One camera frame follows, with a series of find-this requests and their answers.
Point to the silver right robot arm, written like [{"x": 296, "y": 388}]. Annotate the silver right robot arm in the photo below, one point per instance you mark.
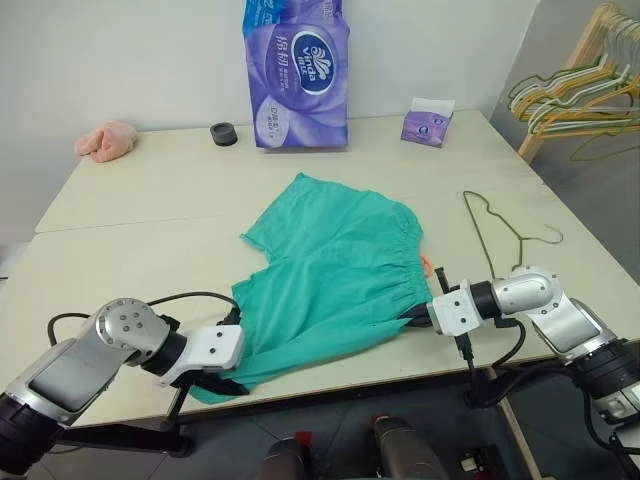
[{"x": 565, "y": 320}]

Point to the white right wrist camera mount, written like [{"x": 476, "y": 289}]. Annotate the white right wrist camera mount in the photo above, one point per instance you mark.
[{"x": 457, "y": 310}]

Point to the small orange tag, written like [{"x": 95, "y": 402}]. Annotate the small orange tag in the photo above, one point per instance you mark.
[{"x": 426, "y": 265}]

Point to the black round cup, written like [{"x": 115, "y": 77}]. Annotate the black round cup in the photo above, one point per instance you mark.
[{"x": 223, "y": 135}]

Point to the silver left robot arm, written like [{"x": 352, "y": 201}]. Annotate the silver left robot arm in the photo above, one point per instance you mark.
[{"x": 100, "y": 345}]

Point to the dark rounded shape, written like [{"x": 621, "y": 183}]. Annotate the dark rounded shape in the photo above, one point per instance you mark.
[
  {"x": 282, "y": 457},
  {"x": 405, "y": 450}
]

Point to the light wooden table leg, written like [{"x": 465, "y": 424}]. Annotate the light wooden table leg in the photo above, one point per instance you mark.
[{"x": 520, "y": 440}]

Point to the small white block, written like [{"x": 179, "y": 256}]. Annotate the small white block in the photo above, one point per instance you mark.
[{"x": 467, "y": 462}]

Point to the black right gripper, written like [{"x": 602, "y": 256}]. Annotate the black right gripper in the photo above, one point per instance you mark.
[{"x": 443, "y": 280}]

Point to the pink cloth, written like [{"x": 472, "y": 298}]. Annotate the pink cloth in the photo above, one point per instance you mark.
[{"x": 107, "y": 142}]

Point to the purple Vinda tissue pack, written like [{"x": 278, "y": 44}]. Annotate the purple Vinda tissue pack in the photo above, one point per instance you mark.
[{"x": 295, "y": 75}]

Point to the wooden hanger rack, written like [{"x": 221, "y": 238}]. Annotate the wooden hanger rack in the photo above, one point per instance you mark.
[{"x": 582, "y": 40}]

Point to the black clamp stand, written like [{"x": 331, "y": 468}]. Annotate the black clamp stand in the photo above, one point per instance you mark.
[
  {"x": 482, "y": 395},
  {"x": 125, "y": 440}
]

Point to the small purple tissue box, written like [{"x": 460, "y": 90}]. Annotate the small purple tissue box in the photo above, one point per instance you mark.
[{"x": 425, "y": 127}]

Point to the green shorts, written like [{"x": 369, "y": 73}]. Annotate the green shorts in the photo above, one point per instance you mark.
[{"x": 330, "y": 280}]

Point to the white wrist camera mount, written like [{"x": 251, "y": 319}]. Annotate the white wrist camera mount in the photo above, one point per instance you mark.
[
  {"x": 210, "y": 347},
  {"x": 457, "y": 310}
]

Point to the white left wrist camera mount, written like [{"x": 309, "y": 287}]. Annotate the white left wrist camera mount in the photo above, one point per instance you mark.
[{"x": 210, "y": 347}]

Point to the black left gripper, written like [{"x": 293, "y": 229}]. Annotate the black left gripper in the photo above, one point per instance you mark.
[{"x": 232, "y": 317}]

